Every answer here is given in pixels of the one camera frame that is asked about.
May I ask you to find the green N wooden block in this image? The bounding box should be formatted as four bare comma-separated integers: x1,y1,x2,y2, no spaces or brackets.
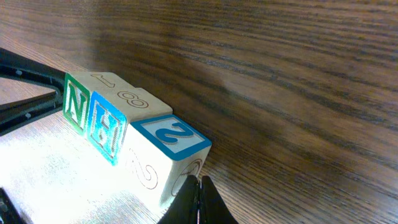
63,72,128,136

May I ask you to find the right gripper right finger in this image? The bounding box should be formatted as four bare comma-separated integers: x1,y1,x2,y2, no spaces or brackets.
158,175,238,224

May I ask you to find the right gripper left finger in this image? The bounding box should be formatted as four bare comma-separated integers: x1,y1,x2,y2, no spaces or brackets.
0,47,67,137

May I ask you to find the blue H wooden block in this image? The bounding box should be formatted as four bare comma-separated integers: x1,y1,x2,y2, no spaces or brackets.
86,88,173,166

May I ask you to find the number 2 wooden block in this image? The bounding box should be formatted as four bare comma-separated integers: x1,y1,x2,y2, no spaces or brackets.
119,114,212,210

